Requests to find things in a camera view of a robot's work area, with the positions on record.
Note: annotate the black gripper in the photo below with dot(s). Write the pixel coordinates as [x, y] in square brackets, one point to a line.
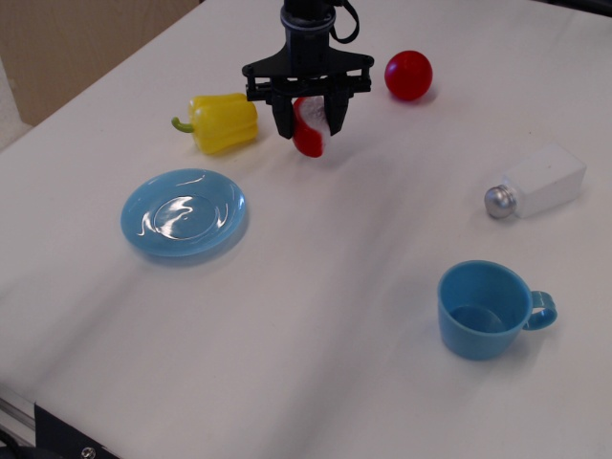
[308, 65]

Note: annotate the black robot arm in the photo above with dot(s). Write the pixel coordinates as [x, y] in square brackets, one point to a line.
[344, 22]

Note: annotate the blue plastic plate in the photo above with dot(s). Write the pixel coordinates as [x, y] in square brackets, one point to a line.
[183, 212]

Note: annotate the yellow toy bell pepper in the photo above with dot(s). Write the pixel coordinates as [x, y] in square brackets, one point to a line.
[220, 122]

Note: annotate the red toy ball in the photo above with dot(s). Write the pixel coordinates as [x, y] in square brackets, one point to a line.
[408, 75]

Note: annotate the clear salt shaker silver cap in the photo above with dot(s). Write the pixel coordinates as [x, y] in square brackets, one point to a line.
[546, 179]

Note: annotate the blue plastic cup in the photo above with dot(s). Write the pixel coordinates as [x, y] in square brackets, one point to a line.
[483, 306]

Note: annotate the black corner bracket with screw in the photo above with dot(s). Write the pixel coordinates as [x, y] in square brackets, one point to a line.
[54, 435]

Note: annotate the aluminium table frame rail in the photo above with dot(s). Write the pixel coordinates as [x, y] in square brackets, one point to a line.
[17, 418]

